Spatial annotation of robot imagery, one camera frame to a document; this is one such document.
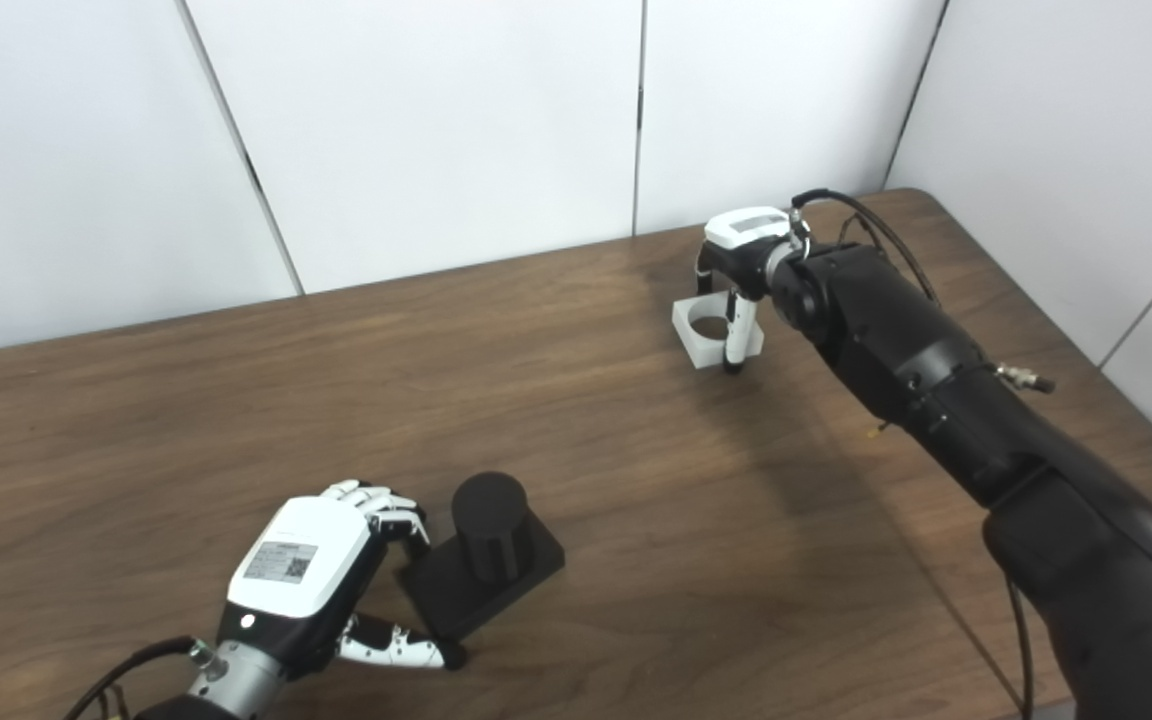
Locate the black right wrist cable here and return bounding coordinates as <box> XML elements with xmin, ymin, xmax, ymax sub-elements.
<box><xmin>789</xmin><ymin>188</ymin><xmax>1037</xmax><ymax>720</ymax></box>

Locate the black peg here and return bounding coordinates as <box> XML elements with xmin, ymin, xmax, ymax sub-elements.
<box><xmin>396</xmin><ymin>472</ymin><xmax>567</xmax><ymax>641</ymax></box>

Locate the white and black left hand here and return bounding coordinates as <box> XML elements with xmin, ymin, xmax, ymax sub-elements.
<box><xmin>216</xmin><ymin>480</ymin><xmax>467</xmax><ymax>681</ymax></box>

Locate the white and black right hand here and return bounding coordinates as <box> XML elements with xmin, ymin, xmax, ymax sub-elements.
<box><xmin>693</xmin><ymin>206</ymin><xmax>802</xmax><ymax>375</ymax></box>

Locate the white square piece with hole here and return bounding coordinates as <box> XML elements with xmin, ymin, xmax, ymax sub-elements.
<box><xmin>672</xmin><ymin>290</ymin><xmax>765</xmax><ymax>371</ymax></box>

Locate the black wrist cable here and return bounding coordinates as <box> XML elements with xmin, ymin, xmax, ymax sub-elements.
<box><xmin>61</xmin><ymin>636</ymin><xmax>222</xmax><ymax>720</ymax></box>
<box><xmin>789</xmin><ymin>188</ymin><xmax>1037</xmax><ymax>720</ymax></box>

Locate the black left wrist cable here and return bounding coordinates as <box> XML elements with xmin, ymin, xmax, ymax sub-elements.
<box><xmin>61</xmin><ymin>636</ymin><xmax>222</xmax><ymax>720</ymax></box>

